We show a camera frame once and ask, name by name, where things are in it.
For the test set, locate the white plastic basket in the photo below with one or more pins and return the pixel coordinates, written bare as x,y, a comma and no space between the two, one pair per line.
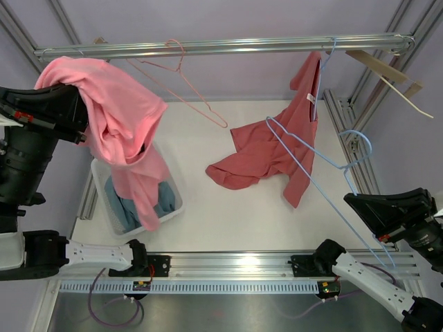
100,172

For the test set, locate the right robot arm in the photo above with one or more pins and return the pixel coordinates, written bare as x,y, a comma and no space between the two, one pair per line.
413,312

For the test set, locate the right beige clip hanger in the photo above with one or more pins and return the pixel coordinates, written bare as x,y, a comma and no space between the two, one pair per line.
388,74

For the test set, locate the left beige clip hanger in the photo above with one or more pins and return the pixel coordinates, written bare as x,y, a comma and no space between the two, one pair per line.
99,41

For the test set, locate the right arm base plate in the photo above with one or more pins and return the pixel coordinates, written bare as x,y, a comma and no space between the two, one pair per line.
311,266

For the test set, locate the beige clip hanger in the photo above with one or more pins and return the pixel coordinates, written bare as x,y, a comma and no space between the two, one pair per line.
99,41
388,74

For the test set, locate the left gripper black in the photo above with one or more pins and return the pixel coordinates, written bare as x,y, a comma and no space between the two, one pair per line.
52,111

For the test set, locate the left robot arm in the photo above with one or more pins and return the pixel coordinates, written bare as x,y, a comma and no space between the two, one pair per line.
44,253

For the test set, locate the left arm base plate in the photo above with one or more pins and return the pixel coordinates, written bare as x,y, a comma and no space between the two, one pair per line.
157,266

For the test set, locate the light pink t-shirt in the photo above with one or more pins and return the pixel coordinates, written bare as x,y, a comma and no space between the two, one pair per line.
123,119

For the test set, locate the aluminium hanging rail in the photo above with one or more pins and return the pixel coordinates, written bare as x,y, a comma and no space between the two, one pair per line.
391,42

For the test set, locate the white slotted cable duct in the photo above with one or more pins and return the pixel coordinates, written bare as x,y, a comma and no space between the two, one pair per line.
189,287

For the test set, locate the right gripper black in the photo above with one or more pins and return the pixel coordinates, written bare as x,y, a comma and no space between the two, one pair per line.
388,214

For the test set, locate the dark pink t-shirt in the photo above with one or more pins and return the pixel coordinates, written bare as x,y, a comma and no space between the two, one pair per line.
278,146

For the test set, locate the blue-grey t-shirt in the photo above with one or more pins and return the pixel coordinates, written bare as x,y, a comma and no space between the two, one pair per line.
138,207

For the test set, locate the aluminium front frame rail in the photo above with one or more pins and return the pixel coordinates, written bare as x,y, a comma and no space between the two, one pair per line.
271,265

